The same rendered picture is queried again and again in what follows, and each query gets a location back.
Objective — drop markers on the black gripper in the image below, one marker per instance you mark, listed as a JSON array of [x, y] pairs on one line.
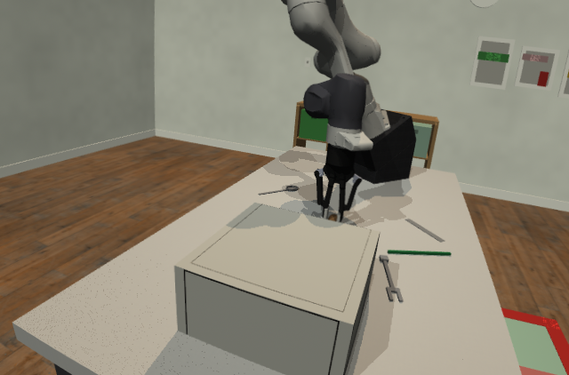
[[345, 160]]

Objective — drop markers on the grey flat bar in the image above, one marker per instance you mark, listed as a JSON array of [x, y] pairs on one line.
[[425, 230]]

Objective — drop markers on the grey wrench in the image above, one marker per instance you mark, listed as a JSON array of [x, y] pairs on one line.
[[385, 259]]

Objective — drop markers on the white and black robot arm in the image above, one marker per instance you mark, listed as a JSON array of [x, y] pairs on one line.
[[341, 99]]

